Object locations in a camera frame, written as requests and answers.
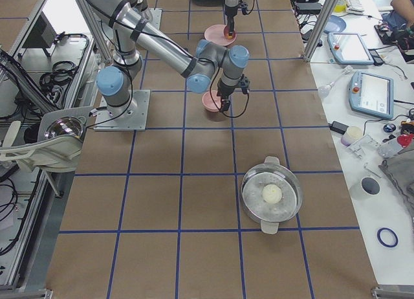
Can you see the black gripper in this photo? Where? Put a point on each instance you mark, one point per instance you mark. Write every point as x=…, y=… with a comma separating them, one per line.
x=224, y=91
x=230, y=14

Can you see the pink bowl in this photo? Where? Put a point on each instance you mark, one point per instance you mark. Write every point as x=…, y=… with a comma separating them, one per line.
x=211, y=101

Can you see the red apple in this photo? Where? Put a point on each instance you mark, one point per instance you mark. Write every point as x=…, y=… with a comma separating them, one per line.
x=229, y=35

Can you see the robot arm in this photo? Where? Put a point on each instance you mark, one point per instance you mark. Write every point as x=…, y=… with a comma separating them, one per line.
x=231, y=3
x=211, y=62

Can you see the blue plate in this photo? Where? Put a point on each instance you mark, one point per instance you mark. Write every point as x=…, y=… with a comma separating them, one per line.
x=335, y=24

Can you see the steel steamer pot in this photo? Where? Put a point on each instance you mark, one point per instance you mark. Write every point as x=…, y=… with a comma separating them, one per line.
x=269, y=216

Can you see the white steamed bun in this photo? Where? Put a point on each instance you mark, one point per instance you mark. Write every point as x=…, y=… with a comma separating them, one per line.
x=271, y=194

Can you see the teach pendant far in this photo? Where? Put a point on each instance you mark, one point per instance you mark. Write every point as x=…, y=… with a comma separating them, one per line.
x=349, y=49

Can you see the teach pendant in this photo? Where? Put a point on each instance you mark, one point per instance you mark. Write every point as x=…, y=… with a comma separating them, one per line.
x=372, y=94
x=349, y=49

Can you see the black power adapter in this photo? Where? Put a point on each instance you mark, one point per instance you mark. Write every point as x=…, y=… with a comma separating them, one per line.
x=338, y=127

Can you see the teach pendant near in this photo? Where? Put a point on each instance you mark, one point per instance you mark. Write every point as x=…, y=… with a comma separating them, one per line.
x=372, y=94

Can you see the glass pot lid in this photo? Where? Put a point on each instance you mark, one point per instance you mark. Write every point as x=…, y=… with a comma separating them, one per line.
x=67, y=125

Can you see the white paper cup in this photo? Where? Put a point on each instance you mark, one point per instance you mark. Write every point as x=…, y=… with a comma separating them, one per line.
x=365, y=188

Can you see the white office chair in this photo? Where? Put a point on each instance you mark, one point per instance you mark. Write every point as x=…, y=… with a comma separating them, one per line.
x=57, y=155

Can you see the aluminium frame post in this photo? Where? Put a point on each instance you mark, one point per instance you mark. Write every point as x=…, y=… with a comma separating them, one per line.
x=326, y=11

